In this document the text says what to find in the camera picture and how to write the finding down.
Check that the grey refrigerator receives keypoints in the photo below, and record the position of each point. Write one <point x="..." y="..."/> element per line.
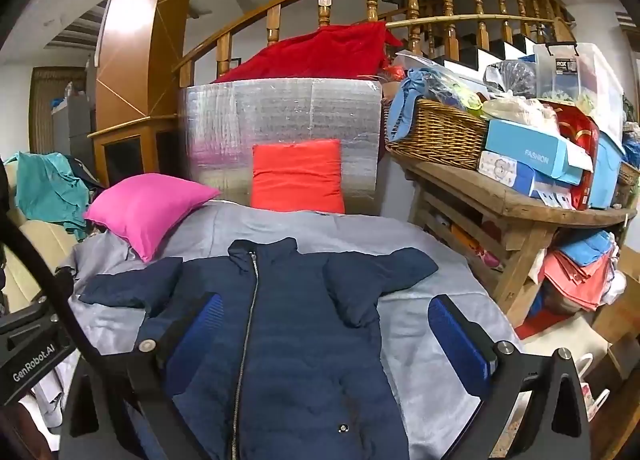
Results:
<point x="72" y="129"/>

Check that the light blue cardboard box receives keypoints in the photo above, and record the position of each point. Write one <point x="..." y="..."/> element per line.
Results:
<point x="530" y="149"/>

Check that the coral cloth stack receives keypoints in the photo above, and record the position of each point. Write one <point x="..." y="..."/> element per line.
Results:
<point x="575" y="275"/>

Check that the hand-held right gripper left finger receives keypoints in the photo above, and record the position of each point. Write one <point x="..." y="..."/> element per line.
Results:
<point x="200" y="335"/>

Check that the wooden pillar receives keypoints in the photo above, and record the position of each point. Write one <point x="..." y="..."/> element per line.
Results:
<point x="145" y="39"/>

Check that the teal garment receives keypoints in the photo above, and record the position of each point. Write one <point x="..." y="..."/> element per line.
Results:
<point x="50" y="190"/>

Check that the grey blanket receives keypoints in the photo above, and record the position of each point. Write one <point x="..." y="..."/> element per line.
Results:
<point x="350" y="225"/>

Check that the red gift box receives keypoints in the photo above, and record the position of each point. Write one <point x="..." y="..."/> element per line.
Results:
<point x="585" y="139"/>

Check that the wooden pillar base cabinet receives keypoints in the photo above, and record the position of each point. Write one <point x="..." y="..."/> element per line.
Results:
<point x="135" y="125"/>

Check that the wicker basket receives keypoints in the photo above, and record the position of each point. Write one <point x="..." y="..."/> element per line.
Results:
<point x="435" y="134"/>

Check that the clear plastic storage box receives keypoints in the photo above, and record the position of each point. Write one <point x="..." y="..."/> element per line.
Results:
<point x="590" y="84"/>

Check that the beige leather sofa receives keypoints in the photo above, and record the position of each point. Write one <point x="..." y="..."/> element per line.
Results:
<point x="50" y="246"/>

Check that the pink pillow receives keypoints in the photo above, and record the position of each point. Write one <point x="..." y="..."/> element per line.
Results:
<point x="145" y="210"/>

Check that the red quilted blanket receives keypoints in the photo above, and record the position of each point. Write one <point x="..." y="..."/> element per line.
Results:
<point x="320" y="54"/>

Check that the silver foil insulation board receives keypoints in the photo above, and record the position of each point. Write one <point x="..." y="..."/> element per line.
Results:
<point x="280" y="109"/>

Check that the staircase steps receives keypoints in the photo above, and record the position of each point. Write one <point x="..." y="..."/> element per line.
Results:
<point x="520" y="47"/>

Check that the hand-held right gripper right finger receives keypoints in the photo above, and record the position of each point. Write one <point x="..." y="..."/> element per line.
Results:
<point x="460" y="350"/>

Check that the cream cloth bundle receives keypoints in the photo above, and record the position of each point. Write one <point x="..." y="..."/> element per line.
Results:
<point x="520" y="109"/>

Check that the light blue cloth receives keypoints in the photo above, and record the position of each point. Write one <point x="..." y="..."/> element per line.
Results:
<point x="406" y="104"/>

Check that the clear bag of colourful things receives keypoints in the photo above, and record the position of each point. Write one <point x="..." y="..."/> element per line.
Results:
<point x="450" y="79"/>

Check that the clear dotted plastic bag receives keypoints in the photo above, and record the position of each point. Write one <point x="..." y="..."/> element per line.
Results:
<point x="515" y="77"/>

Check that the red-orange pillow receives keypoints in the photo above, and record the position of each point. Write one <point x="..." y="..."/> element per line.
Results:
<point x="297" y="174"/>

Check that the navy blue puffer jacket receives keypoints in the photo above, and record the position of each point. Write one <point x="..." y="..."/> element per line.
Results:
<point x="290" y="340"/>

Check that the wooden side shelf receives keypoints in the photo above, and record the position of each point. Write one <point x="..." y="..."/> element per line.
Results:
<point x="490" y="195"/>

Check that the white patterned box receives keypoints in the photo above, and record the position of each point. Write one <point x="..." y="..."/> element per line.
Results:
<point x="500" y="169"/>

